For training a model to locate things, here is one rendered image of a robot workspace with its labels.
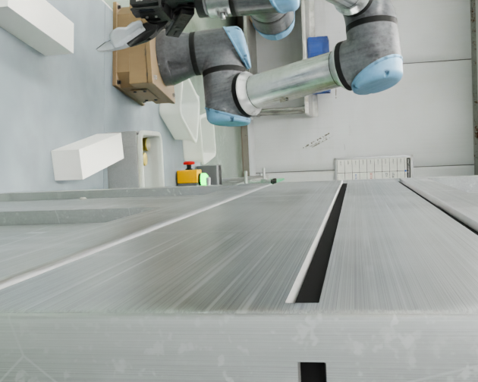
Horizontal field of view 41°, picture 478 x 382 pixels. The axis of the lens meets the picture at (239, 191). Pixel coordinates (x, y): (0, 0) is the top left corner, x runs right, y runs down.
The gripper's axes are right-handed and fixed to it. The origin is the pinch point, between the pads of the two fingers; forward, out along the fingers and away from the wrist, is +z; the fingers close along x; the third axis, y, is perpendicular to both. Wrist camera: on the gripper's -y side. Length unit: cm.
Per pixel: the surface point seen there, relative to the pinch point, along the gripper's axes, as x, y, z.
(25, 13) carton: 2.2, 6.5, 10.1
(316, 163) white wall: -68, -655, 5
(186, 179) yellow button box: 17, -104, 13
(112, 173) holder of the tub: 23, -45, 15
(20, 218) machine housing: 40, 55, -17
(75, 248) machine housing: 43, 76, -32
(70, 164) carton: 24.5, -16.0, 12.3
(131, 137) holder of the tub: 14.2, -43.2, 9.6
